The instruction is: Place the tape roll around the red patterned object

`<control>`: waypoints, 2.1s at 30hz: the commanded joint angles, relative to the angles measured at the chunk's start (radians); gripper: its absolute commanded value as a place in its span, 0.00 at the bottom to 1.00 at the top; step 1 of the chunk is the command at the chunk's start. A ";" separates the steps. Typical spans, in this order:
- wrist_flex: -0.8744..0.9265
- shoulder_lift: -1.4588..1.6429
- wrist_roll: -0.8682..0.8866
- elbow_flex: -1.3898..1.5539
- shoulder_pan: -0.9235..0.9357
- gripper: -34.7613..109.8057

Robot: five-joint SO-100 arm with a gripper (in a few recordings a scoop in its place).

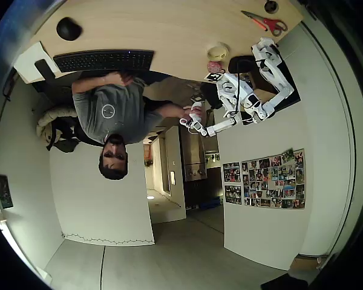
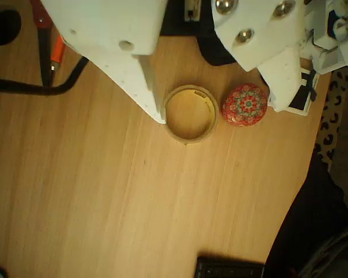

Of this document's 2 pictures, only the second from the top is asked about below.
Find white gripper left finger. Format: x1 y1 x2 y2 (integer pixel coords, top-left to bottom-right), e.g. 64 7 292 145
42 0 168 125

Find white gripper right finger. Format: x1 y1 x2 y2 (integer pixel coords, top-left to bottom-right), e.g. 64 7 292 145
211 0 305 113

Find beige masking tape roll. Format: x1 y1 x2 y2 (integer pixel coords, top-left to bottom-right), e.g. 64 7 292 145
161 83 220 145

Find red patterned round object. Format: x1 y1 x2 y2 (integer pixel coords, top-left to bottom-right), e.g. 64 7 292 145
221 83 269 129

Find orange utility knife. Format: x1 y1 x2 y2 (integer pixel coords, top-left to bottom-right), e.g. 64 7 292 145
50 33 67 74

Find white box with black marks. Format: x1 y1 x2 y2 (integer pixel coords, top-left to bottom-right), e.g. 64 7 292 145
288 68 320 117

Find leopard-pattern rug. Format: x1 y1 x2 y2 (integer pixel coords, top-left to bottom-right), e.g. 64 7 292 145
314 68 348 164

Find black keyboard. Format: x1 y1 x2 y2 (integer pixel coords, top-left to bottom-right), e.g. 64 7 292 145
195 255 265 278

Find red-handled scissors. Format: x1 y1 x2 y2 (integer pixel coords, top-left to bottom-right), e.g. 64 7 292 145
30 0 55 87

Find black cable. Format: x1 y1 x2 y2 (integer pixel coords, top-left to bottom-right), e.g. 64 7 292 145
0 56 90 97

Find black desk cable grommet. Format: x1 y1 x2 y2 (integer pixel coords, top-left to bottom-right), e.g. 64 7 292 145
0 9 22 46

